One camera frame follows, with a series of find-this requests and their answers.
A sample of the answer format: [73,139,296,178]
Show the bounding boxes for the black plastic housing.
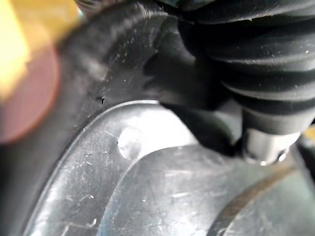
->
[7,4,315,236]

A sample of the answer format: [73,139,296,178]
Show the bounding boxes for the yellow shelf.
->
[0,0,83,102]

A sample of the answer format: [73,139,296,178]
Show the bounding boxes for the reddish round object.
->
[0,49,60,145]

